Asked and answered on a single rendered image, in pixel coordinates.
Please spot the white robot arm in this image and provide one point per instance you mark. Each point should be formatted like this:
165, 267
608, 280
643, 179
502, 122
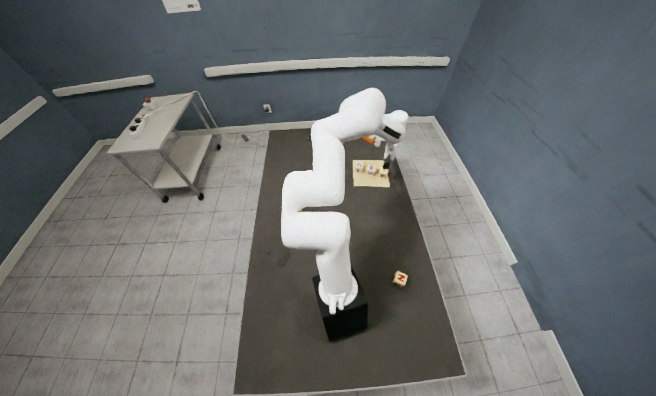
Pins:
325, 186

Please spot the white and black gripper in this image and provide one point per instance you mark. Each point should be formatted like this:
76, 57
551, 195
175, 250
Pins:
390, 152

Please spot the beige mat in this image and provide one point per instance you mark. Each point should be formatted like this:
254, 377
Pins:
362, 179

